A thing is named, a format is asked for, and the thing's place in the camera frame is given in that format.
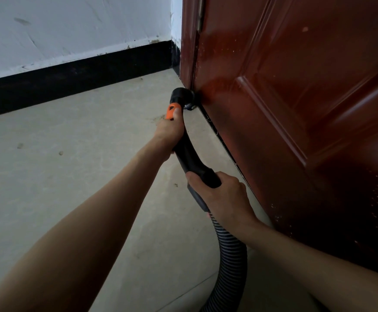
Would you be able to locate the person's left forearm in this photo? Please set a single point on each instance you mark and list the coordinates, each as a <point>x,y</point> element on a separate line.
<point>68,243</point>

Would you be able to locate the person's right forearm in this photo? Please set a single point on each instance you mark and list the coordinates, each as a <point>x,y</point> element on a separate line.
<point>319,272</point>

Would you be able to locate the black baseboard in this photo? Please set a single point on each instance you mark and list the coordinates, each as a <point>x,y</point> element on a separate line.
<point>78,79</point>

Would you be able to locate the person's right hand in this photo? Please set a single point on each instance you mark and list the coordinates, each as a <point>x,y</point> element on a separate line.
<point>228,201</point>

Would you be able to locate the person's left hand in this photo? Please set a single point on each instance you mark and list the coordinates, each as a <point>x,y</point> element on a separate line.
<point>169,129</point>

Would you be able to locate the red-brown wooden door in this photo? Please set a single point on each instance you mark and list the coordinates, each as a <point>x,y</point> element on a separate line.
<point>306,110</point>

